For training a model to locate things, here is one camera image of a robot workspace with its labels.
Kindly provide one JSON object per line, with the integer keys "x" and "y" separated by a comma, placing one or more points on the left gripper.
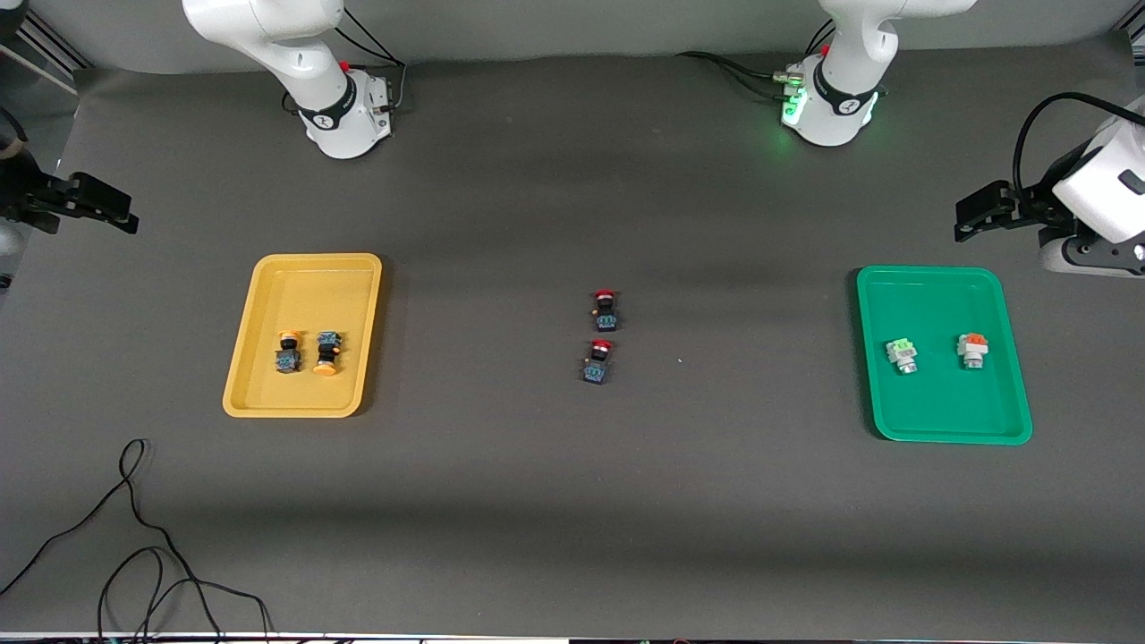
{"x": 1035, "y": 202}

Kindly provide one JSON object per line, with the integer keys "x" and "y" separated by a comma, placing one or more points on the green white push button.
{"x": 900, "y": 353}

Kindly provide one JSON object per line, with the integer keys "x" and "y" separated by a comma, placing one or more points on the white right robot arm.
{"x": 268, "y": 27}

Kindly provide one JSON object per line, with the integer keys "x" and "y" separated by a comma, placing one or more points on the dark grey table mat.
{"x": 572, "y": 501}

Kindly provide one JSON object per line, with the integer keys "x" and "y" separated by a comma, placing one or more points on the aluminium frame profile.
{"x": 36, "y": 40}

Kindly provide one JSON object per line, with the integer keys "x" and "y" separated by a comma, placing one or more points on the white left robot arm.
{"x": 841, "y": 98}

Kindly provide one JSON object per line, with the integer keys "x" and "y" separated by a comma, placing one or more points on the orange white push button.
{"x": 971, "y": 351}

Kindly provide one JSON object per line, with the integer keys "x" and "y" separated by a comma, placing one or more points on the yellow plastic tray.
{"x": 304, "y": 295}

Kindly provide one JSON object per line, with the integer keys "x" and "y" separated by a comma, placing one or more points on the yellow mushroom push button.
{"x": 286, "y": 360}
{"x": 327, "y": 344}

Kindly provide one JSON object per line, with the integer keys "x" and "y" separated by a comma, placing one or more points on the green plastic tray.
{"x": 939, "y": 402}

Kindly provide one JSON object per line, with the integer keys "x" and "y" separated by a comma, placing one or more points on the red mushroom push button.
{"x": 607, "y": 317}
{"x": 597, "y": 368}

